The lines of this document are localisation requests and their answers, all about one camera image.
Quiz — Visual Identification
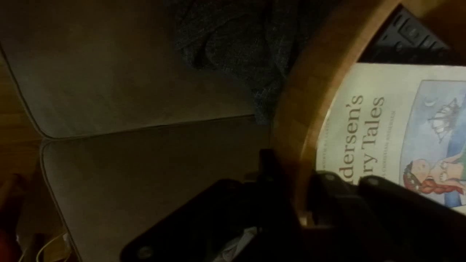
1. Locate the wooden bowl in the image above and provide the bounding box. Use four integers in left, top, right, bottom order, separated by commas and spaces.
270, 0, 466, 229

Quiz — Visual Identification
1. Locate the dark grey crumpled cloth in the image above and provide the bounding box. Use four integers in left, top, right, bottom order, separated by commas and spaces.
172, 0, 341, 122

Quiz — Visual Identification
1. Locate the Andersen fairy tales book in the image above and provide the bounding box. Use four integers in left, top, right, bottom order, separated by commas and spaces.
315, 62, 466, 215

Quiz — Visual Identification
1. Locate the black remote control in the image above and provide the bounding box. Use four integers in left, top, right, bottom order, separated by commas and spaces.
358, 4, 456, 64

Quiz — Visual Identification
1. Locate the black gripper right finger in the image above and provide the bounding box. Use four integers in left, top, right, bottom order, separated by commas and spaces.
309, 168, 466, 262

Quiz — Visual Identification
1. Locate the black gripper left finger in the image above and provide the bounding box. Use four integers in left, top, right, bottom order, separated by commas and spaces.
120, 147, 303, 262

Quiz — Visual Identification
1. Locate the brown tufted sofa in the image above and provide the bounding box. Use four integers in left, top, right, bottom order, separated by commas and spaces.
0, 0, 341, 262

